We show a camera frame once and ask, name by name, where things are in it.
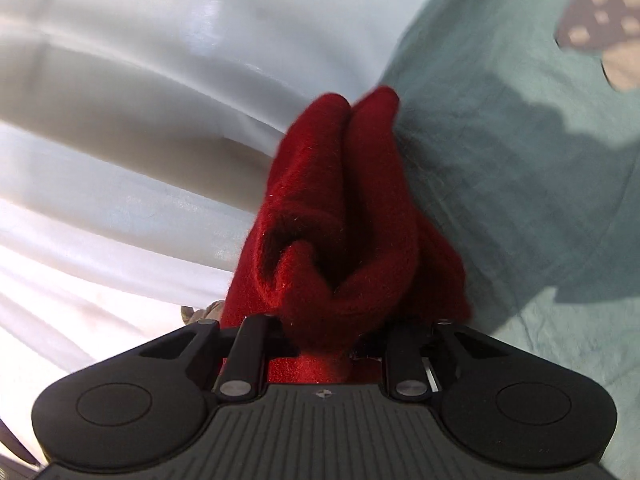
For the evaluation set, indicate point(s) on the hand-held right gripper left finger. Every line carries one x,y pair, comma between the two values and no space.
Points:
248,347

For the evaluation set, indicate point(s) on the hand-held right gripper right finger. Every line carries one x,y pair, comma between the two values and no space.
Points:
400,355

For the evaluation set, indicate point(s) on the red knit sweater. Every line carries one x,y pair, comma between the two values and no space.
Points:
345,230

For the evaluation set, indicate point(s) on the grey plush toy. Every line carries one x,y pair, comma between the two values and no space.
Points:
202,314

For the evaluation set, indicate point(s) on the green mushroom print bedsheet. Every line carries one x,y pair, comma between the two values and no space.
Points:
520,170

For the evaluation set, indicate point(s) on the white curtain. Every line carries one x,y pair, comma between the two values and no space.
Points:
150,135

